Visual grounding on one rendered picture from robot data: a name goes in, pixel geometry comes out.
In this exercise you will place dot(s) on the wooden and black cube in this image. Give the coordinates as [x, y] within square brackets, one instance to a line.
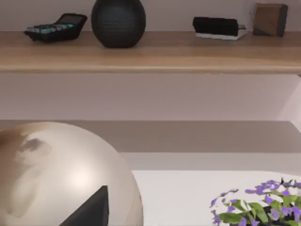
[269, 20]

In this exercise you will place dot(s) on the shiny beige globe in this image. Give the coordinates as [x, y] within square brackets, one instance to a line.
[58, 174]

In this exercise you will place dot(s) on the black and white stapler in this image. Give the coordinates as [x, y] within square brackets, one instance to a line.
[217, 28]

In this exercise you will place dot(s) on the wooden shelf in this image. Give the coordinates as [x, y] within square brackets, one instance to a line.
[150, 54]

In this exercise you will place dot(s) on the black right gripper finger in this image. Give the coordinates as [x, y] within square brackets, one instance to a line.
[94, 212]

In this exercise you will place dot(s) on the black round speaker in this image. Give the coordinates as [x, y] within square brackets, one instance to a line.
[118, 23]

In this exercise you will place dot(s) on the purple flowered potted plant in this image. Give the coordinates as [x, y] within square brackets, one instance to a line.
[261, 207]

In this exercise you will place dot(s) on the black calculator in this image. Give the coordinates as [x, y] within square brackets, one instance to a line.
[55, 28]

